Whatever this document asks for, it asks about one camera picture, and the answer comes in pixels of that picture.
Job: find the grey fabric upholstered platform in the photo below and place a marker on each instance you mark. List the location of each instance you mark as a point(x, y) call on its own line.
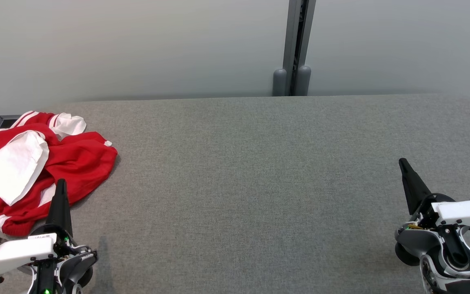
point(259, 183)

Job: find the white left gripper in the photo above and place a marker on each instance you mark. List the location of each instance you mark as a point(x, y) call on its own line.
point(14, 253)

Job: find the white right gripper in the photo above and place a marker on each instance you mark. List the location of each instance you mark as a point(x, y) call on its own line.
point(463, 212)

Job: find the red white basketball jersey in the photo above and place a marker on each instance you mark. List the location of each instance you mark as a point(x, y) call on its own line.
point(14, 163)

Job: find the grey rounded post foot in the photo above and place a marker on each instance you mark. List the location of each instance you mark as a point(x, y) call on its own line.
point(303, 81)
point(279, 83)

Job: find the red shorts with white stripe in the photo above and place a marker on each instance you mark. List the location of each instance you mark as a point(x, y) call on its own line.
point(84, 163)

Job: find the grey partition post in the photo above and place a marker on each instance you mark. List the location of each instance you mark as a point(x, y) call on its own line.
point(296, 36)

